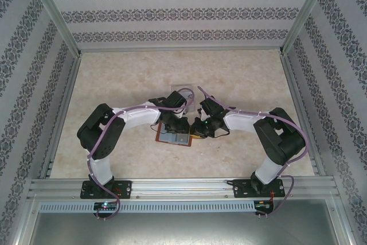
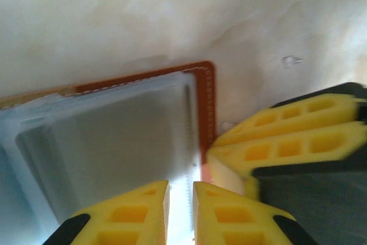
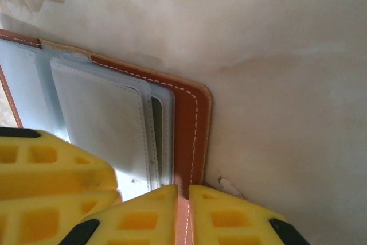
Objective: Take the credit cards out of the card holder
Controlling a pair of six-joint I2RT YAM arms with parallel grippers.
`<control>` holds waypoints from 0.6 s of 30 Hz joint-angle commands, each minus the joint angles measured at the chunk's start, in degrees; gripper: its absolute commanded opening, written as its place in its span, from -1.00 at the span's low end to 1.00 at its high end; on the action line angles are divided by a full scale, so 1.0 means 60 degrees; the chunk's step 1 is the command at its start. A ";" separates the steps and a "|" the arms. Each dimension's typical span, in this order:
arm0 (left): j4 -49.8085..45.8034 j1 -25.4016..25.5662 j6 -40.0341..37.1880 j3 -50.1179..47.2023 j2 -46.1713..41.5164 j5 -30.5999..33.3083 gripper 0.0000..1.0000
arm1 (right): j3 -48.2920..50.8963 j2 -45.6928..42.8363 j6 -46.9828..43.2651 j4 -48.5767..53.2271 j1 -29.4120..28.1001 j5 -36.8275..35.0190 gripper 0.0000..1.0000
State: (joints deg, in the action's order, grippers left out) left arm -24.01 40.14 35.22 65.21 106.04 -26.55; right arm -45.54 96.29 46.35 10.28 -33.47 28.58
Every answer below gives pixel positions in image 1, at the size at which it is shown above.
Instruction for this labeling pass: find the brown leather card holder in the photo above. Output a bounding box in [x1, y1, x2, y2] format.
[155, 123, 192, 148]

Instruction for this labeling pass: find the grey metal sheet panel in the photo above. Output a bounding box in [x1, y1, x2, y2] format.
[28, 212, 345, 245]

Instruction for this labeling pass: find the right gripper thin black cable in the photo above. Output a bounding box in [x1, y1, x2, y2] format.
[214, 128, 231, 139]

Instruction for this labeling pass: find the aluminium mounting rail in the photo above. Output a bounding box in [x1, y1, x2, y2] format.
[27, 178, 342, 200]

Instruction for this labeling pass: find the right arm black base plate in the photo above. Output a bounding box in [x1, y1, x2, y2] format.
[231, 178, 284, 199]

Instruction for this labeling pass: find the aluminium frame cross bar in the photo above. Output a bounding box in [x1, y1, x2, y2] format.
[77, 46, 284, 54]

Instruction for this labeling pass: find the grey slotted cable duct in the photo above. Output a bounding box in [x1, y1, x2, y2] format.
[38, 200, 256, 213]

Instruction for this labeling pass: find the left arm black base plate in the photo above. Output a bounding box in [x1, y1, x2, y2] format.
[81, 180, 133, 200]

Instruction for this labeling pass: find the aluminium frame side rail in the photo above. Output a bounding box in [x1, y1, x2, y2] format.
[282, 54, 326, 176]
[40, 54, 83, 179]

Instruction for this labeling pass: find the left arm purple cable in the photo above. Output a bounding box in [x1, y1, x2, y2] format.
[87, 86, 196, 220]

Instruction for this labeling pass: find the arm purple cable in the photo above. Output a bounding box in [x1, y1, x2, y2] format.
[198, 85, 309, 220]
[87, 86, 196, 220]

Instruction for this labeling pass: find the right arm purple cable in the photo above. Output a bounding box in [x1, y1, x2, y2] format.
[198, 85, 309, 220]

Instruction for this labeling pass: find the aluminium frame post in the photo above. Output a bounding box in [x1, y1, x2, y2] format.
[328, 196, 355, 245]
[279, 0, 335, 56]
[27, 0, 83, 56]
[15, 196, 41, 245]

